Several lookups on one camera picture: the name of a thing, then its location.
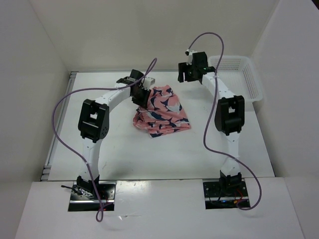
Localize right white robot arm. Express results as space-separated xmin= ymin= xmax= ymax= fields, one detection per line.
xmin=177 ymin=50 xmax=245 ymax=196

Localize white plastic basket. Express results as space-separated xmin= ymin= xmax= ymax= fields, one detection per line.
xmin=208 ymin=55 xmax=263 ymax=104

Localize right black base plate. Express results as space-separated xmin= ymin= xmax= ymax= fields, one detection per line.
xmin=203 ymin=180 xmax=250 ymax=210

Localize pink navy patterned shorts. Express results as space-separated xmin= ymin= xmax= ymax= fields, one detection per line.
xmin=133 ymin=85 xmax=191 ymax=138

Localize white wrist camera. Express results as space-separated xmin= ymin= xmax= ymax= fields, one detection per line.
xmin=185 ymin=49 xmax=197 ymax=65
xmin=143 ymin=77 xmax=156 ymax=90

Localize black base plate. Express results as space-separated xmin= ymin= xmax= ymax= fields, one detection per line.
xmin=68 ymin=182 xmax=116 ymax=212
xmin=203 ymin=180 xmax=250 ymax=210

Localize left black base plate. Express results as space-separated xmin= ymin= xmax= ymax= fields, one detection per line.
xmin=68 ymin=182 xmax=116 ymax=212

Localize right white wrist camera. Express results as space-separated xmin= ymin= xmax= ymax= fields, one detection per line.
xmin=185 ymin=49 xmax=197 ymax=65

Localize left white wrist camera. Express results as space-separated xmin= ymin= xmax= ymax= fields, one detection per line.
xmin=143 ymin=77 xmax=156 ymax=90

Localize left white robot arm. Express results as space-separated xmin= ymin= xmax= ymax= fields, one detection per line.
xmin=76 ymin=70 xmax=155 ymax=199

